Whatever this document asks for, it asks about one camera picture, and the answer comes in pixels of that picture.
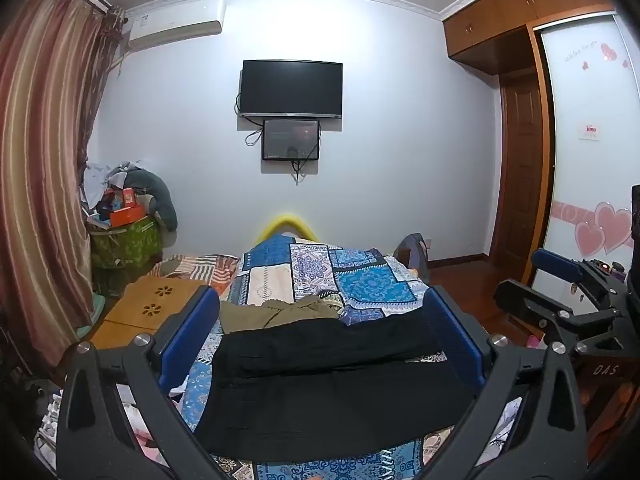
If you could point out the striped orange cloth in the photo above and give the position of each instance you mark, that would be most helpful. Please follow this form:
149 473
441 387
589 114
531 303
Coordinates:
200 267

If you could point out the small red box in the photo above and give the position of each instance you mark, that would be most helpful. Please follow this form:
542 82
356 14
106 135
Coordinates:
129 197

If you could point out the black wall television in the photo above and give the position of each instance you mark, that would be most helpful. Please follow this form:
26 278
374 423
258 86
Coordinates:
290 87

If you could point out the grey plush toy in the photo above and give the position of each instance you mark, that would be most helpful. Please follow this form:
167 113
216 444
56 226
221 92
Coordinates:
160 195

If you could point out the blue patchwork blanket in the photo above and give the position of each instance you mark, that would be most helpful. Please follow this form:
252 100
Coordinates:
370 280

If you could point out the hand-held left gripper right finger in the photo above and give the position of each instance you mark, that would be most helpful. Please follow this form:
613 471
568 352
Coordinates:
460 340

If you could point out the green fabric storage box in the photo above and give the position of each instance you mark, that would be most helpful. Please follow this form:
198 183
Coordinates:
130 245

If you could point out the pink white clothes pile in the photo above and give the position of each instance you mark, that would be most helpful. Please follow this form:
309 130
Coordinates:
135 425

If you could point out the orange box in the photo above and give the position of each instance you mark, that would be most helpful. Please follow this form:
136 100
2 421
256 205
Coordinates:
127 216

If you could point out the white air conditioner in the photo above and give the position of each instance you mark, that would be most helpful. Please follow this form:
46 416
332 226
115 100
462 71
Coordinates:
175 25

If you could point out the small black monitor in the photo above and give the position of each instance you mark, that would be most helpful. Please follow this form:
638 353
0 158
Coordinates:
290 140

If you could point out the khaki pants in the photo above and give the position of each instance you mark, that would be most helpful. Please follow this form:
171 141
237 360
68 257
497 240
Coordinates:
260 312

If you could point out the brown wooden door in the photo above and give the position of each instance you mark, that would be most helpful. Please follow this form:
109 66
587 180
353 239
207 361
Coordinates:
522 170

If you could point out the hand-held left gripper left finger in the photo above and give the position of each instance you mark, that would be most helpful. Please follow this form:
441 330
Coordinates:
192 330

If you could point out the wooden folding table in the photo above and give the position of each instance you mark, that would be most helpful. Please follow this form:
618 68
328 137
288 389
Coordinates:
135 305

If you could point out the white heart-print wardrobe door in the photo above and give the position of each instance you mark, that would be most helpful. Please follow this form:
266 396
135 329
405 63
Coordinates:
585 160

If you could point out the black pants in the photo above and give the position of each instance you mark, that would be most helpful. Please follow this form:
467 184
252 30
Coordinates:
325 385

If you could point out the wooden overhead cabinet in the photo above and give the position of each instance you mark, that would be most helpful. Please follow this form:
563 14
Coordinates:
500 15

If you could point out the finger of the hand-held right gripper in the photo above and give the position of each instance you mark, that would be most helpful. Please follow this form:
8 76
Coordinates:
540 310
552 261

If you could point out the striped red curtain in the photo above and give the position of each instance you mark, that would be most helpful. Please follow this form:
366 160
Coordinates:
40 160

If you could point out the yellow headboard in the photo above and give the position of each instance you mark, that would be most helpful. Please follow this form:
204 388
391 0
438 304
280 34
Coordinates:
285 221

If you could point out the pale blue clothes pile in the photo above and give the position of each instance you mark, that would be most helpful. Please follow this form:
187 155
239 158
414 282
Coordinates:
97 180

